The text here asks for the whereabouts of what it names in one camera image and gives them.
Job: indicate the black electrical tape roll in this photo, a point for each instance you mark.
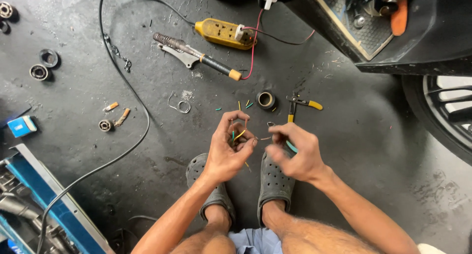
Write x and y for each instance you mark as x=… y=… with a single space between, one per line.
x=265 y=99

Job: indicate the person's leg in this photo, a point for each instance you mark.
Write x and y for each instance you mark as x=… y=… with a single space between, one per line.
x=212 y=235
x=317 y=235

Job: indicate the person's left leg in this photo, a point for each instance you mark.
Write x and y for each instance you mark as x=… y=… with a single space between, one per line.
x=212 y=235

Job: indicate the large steel ball bearing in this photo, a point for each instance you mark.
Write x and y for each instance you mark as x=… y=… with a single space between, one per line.
x=5 y=10
x=38 y=72

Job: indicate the person's right hand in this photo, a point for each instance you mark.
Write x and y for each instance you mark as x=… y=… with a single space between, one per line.
x=300 y=160

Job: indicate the blue and white small box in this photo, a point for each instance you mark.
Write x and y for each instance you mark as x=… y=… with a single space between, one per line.
x=22 y=125

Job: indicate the person's light blue shorts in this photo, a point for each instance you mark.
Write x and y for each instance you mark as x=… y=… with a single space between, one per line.
x=254 y=242

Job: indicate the small steel bearing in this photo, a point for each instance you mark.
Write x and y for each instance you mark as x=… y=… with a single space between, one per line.
x=105 y=125

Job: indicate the brown cigarette butt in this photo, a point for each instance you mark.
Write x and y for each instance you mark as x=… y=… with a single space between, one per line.
x=122 y=117

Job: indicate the person's left hand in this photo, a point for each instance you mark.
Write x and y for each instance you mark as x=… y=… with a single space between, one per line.
x=223 y=160

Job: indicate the orange-tipped cigarette butt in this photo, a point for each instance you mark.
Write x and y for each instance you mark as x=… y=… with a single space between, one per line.
x=111 y=106

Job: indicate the black scooter body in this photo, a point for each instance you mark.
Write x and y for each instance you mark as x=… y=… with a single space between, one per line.
x=424 y=36

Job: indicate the grey metal soldering iron stand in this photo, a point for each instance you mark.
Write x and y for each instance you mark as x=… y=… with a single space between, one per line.
x=182 y=55

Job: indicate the teal heat-shrink tube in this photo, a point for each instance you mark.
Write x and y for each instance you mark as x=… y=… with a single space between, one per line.
x=291 y=146

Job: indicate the person's right leg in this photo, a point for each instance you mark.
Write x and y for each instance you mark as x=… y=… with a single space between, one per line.
x=317 y=235

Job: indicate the white plug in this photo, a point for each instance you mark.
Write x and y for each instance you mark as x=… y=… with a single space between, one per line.
x=239 y=32

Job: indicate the yellow power strip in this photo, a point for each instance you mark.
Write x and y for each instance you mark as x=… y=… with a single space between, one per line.
x=221 y=32

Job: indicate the person's left grey clog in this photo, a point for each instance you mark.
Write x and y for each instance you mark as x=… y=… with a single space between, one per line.
x=217 y=197

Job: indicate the person's grey clog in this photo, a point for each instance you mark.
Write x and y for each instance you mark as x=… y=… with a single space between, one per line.
x=217 y=197
x=274 y=184

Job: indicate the blue metal toolbox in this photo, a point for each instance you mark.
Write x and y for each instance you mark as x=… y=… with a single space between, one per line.
x=48 y=206

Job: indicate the black scooter wheel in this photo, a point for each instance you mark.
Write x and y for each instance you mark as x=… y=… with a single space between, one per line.
x=442 y=110

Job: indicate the person's right grey clog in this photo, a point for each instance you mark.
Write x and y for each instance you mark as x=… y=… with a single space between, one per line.
x=274 y=184

